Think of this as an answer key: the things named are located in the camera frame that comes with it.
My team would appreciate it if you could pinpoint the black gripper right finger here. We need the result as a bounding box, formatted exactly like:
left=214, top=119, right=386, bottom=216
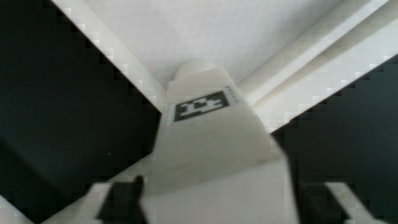
left=299, top=183, right=349, bottom=224

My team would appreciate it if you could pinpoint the white desk top tray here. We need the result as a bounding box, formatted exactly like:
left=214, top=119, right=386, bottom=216
left=50, top=0, right=398, bottom=111

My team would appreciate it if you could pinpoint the white desk leg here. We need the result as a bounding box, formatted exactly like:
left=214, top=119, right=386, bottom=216
left=141, top=61, right=299, bottom=224

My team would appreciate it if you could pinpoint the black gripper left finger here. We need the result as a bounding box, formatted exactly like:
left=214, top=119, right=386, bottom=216
left=96, top=176, right=148, bottom=224

